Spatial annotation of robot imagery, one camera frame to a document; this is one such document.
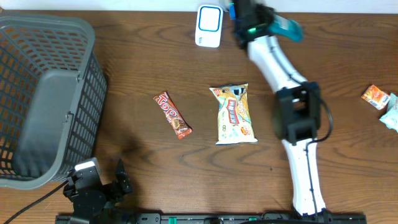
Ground teal mouthwash bottle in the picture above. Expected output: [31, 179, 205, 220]
[269, 15, 304, 42]

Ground red chocolate bar wrapper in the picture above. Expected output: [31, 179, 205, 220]
[154, 91, 193, 139]

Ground yellow snack chips bag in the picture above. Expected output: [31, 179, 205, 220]
[210, 83, 258, 146]

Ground small orange snack packet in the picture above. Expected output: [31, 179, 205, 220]
[361, 85, 391, 110]

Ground light blue wet wipes pack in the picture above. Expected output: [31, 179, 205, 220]
[379, 93, 398, 132]

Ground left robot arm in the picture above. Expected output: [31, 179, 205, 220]
[63, 158, 136, 223]

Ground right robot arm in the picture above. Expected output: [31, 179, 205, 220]
[228, 0, 333, 220]

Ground grey plastic mesh basket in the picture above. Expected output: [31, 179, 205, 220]
[1, 12, 107, 190]

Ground black left camera cable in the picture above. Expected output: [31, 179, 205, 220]
[2, 180, 70, 224]

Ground black camera cable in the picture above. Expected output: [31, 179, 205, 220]
[270, 46, 335, 218]
[2, 180, 70, 224]

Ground black right camera cable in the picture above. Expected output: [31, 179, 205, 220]
[270, 46, 335, 218]

